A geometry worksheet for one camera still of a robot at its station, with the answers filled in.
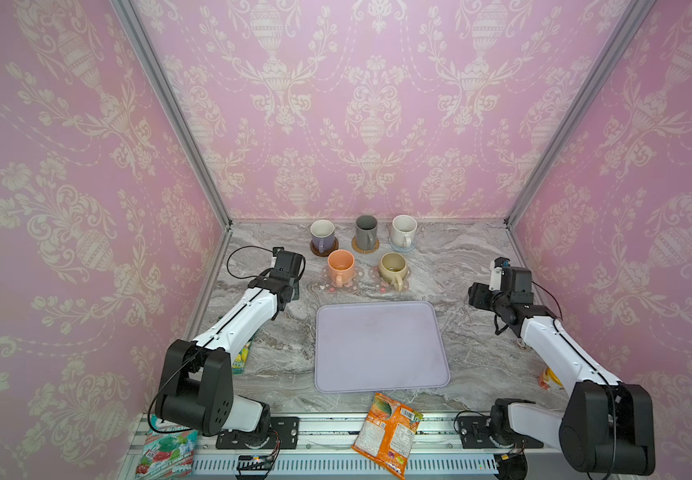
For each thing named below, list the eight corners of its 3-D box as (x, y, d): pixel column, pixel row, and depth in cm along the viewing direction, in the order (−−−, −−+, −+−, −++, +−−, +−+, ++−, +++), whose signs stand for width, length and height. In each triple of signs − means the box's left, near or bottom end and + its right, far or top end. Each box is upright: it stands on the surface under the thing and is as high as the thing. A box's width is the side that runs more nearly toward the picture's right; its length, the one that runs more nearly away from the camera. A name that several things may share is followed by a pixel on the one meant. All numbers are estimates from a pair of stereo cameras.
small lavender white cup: (310, 260, 111) (308, 245, 104) (313, 235, 119) (311, 219, 112) (333, 260, 111) (331, 245, 104) (334, 235, 119) (333, 219, 112)
